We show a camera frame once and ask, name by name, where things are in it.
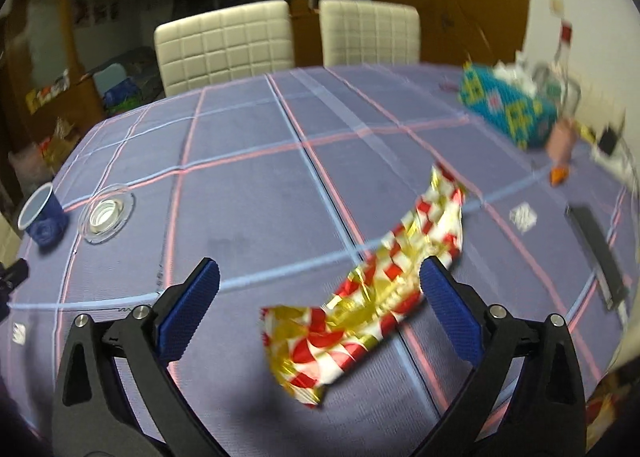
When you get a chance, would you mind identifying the white square sticker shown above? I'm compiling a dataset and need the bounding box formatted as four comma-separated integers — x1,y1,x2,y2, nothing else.
509,203,538,234

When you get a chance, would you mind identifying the cream chair far middle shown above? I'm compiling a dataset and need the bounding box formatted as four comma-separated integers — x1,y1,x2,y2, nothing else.
154,0,294,96

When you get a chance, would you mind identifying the clear glass ashtray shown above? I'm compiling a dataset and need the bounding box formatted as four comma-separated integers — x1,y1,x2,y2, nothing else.
78,184,136,245

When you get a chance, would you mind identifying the white sticker label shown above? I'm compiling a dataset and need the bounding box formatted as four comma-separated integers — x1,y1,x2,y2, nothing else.
12,323,26,345

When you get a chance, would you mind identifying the wooden partition cabinet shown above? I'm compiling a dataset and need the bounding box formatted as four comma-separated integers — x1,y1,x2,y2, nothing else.
24,75,105,143

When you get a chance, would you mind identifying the cardboard box pile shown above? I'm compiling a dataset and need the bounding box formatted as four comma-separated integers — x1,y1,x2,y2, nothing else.
39,118,80,173

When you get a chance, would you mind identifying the orange small scrap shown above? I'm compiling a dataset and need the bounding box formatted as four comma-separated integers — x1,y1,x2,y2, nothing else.
549,166,570,188

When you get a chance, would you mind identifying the cream chair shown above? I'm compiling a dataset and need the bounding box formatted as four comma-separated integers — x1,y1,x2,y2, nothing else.
319,0,421,67
154,0,294,96

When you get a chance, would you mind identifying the cream chair far right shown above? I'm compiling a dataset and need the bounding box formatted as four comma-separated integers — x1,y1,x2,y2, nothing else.
319,0,421,67

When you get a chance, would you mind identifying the blue paper cup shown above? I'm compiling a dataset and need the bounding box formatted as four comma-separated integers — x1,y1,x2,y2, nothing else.
17,182,68,249

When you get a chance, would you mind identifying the clear glass jar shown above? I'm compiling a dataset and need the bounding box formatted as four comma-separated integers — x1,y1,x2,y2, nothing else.
532,63,582,118

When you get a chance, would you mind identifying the colourful blue green bag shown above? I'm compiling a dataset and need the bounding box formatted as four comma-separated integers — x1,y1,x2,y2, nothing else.
103,77,142,117

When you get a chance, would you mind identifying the beaded teal tissue box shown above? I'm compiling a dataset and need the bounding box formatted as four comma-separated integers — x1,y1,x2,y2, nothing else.
459,63,558,150

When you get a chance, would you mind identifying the plaid purple tablecloth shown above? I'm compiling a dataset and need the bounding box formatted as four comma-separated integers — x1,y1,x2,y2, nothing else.
1,65,639,456

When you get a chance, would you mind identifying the pink plastic bag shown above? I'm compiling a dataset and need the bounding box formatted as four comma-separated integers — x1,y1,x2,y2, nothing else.
8,143,52,195

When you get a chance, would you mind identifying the red gold snack wrapper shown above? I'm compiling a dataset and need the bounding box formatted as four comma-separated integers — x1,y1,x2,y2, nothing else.
260,164,465,408

